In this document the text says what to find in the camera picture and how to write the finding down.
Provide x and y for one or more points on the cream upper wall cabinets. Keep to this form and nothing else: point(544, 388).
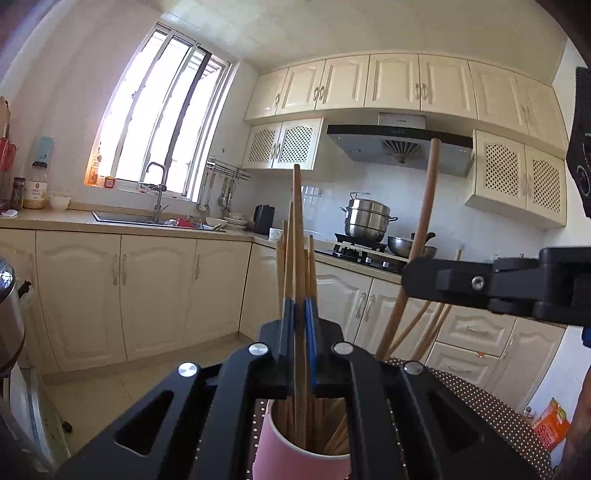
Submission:
point(397, 83)

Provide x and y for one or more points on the orange bottle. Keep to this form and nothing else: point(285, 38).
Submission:
point(93, 174)

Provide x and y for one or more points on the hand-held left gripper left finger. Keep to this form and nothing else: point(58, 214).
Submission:
point(288, 323)

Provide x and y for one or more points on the dark glass jar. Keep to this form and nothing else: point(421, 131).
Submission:
point(18, 196)

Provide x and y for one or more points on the person's right forearm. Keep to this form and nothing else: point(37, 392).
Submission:
point(579, 443)

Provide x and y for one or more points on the single wooden chopstick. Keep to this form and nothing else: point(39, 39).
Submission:
point(299, 230)
point(427, 207)

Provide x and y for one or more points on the glass jar white lid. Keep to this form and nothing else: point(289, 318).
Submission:
point(35, 189)

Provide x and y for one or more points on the black kettle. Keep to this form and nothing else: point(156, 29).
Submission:
point(263, 220)

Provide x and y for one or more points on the kitchen window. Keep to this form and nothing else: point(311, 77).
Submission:
point(152, 120)

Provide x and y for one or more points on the hanging steel strainer spoon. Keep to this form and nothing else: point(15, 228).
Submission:
point(224, 198)

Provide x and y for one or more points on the steel faucet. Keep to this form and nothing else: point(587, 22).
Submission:
point(159, 194)

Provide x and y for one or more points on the small white cup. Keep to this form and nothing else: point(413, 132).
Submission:
point(275, 233)

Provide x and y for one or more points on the pink cup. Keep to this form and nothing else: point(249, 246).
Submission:
point(277, 457)

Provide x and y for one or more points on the steel utensil rail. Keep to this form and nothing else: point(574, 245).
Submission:
point(228, 168)

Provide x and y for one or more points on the light blue box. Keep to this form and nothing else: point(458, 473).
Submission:
point(43, 150)

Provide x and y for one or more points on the cream base cabinets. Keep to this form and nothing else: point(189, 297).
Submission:
point(157, 290)

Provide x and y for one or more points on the orange snack packet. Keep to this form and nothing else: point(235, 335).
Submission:
point(551, 427)

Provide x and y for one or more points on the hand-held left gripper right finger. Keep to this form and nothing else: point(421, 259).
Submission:
point(311, 332)

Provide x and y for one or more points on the stack of white dishes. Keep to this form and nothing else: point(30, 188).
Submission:
point(238, 220)

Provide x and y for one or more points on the hanging steel ladle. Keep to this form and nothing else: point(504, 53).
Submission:
point(202, 205)

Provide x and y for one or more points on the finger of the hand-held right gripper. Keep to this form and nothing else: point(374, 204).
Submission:
point(461, 282)

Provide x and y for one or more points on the bunch of wooden chopsticks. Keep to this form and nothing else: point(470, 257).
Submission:
point(287, 258)

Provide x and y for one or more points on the black range hood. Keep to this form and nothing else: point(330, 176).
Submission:
point(397, 145)

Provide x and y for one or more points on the black gas stove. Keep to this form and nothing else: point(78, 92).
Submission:
point(360, 256)

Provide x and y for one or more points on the steel steamer pot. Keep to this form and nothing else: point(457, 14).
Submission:
point(367, 219)

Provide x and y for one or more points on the steel kitchen sink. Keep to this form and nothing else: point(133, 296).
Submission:
point(124, 219)

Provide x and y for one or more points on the small lattice door cabinet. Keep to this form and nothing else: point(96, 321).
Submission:
point(281, 144)

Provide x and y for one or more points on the large lattice door cabinet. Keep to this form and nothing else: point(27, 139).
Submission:
point(517, 177)

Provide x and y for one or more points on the white metal shelf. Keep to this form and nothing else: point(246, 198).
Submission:
point(32, 415)

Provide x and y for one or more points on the brown rice cooker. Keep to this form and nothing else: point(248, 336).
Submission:
point(9, 323)

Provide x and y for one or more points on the small red jar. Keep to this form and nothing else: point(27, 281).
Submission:
point(109, 182)

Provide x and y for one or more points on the steel wok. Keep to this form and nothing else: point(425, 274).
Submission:
point(401, 247)

